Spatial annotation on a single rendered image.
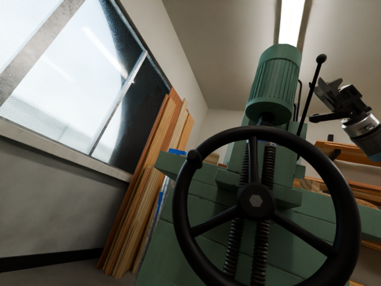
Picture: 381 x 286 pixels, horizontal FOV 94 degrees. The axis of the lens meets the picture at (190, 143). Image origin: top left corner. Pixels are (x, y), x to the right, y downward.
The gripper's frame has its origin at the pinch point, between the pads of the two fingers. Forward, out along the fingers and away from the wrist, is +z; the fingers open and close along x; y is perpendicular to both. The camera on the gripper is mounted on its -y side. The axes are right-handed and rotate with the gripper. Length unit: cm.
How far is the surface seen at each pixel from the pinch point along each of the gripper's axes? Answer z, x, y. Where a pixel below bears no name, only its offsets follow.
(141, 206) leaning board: -1, -49, -163
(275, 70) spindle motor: 11.8, 0.4, -6.2
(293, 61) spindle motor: 10.5, -4.7, 1.0
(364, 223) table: -29.9, 35.4, -17.3
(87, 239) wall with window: 7, -15, -206
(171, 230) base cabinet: -7, 45, -54
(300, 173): -28.0, -0.8, -23.6
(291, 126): -12.3, -15.7, -14.3
